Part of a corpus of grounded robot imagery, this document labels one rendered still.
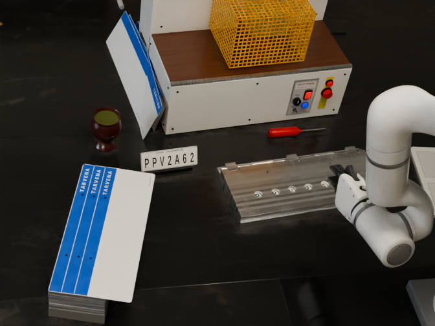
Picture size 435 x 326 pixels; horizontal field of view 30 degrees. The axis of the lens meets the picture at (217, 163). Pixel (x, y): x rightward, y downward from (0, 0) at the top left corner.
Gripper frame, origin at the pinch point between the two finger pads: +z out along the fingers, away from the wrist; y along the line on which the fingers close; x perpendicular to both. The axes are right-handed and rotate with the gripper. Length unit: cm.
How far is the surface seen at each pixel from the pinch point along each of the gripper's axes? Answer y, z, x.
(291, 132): 9.6, 36.2, 4.2
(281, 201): 13.5, 10.1, -9.3
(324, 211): 16.7, 7.1, 2.3
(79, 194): 6, 16, -62
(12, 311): 21, -5, -82
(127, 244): 10, -1, -54
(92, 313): 19, -12, -65
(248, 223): 16.8, 7.1, -19.6
